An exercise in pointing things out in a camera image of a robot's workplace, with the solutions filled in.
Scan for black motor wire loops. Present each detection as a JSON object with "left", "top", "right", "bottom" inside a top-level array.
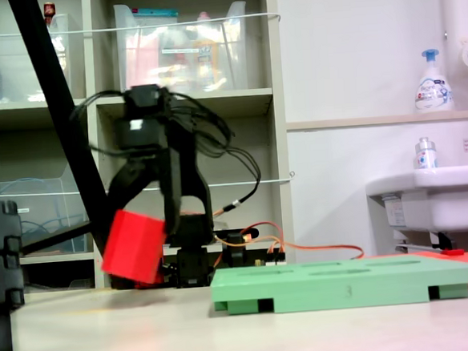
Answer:
[{"left": 71, "top": 81, "right": 237, "bottom": 168}]

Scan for red octagonal pillar block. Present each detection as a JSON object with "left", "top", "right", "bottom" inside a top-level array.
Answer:
[{"left": 97, "top": 206, "right": 171, "bottom": 289}]

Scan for white pump soap bottle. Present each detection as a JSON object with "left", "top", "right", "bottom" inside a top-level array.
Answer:
[{"left": 411, "top": 46, "right": 455, "bottom": 115}]

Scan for small clear sanitiser bottle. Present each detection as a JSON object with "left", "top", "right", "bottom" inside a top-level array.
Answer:
[{"left": 411, "top": 135, "right": 439, "bottom": 171}]

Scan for circuit board with connectors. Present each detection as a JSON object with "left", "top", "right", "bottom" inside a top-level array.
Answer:
[{"left": 251, "top": 244, "right": 288, "bottom": 268}]

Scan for red and black table clamp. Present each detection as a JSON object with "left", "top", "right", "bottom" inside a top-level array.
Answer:
[{"left": 220, "top": 228, "right": 262, "bottom": 270}]

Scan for large clear plastic bin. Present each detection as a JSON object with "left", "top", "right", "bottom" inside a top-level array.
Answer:
[{"left": 112, "top": 0, "right": 253, "bottom": 99}]

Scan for long black cable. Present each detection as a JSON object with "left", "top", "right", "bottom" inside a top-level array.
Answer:
[{"left": 199, "top": 139, "right": 265, "bottom": 216}]

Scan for black tripod strut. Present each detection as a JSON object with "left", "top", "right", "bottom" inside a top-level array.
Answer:
[{"left": 19, "top": 220, "right": 95, "bottom": 256}]

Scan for clear plastic file box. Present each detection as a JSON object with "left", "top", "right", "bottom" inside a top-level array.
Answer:
[{"left": 0, "top": 161, "right": 95, "bottom": 260}]

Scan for green shape sorting board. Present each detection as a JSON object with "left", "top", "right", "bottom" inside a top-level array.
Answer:
[{"left": 208, "top": 250, "right": 468, "bottom": 318}]

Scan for orange twin wire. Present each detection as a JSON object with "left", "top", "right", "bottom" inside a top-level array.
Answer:
[{"left": 210, "top": 193, "right": 365, "bottom": 271}]

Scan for beige shelf unit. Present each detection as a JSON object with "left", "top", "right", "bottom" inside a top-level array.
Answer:
[{"left": 0, "top": 0, "right": 299, "bottom": 298}]

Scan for blue cable coil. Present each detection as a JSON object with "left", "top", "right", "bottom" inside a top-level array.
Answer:
[{"left": 0, "top": 173, "right": 87, "bottom": 245}]

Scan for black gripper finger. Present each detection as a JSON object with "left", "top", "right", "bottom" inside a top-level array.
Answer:
[
  {"left": 103, "top": 153, "right": 161, "bottom": 221},
  {"left": 157, "top": 147, "right": 185, "bottom": 236}
]

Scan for pink capped orange bottle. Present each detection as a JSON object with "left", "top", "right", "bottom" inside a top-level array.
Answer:
[{"left": 189, "top": 9, "right": 229, "bottom": 92}]

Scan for black tripod leg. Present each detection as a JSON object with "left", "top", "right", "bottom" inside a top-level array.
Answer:
[{"left": 6, "top": 0, "right": 137, "bottom": 297}]

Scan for teal edged flat package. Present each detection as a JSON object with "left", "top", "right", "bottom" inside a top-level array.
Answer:
[{"left": 131, "top": 2, "right": 181, "bottom": 26}]

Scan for white ceramic sink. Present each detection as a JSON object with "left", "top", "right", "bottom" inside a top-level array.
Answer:
[{"left": 364, "top": 165, "right": 468, "bottom": 240}]

